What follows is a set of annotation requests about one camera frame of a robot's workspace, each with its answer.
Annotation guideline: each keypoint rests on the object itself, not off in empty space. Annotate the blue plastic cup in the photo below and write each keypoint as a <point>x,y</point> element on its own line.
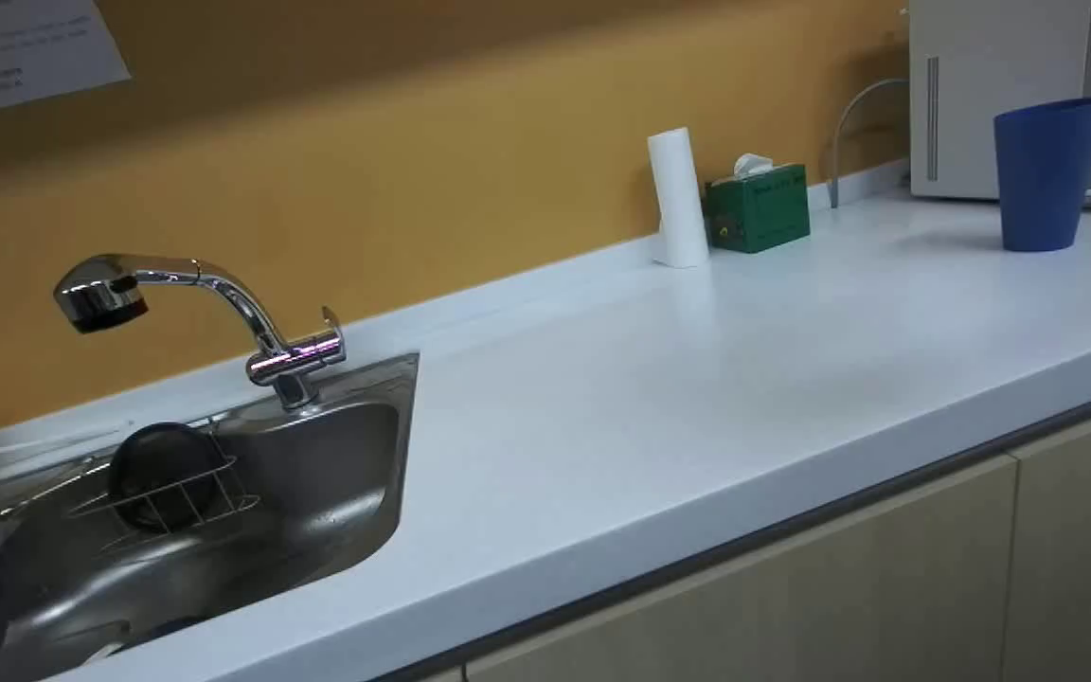
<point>1046,177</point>

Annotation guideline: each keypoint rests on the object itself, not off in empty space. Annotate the white coffee machine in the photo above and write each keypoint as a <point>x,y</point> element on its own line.
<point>965,89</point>

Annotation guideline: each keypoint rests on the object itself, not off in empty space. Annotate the green tissue box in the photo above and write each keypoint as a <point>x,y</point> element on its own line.
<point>759,215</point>

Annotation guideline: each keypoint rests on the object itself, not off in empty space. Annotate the white tissue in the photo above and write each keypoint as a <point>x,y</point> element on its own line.
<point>750,163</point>

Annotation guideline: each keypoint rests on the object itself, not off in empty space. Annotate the chrome sink faucet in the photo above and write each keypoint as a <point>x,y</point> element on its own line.
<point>272,341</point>

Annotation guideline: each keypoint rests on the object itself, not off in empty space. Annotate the stainless steel sink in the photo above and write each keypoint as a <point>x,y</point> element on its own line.
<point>321,504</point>

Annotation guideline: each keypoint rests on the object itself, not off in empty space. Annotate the beige wide cabinet door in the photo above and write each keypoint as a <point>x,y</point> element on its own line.
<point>823,591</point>

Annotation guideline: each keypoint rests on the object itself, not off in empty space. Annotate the white paper notice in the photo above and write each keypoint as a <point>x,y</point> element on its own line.
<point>15,43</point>

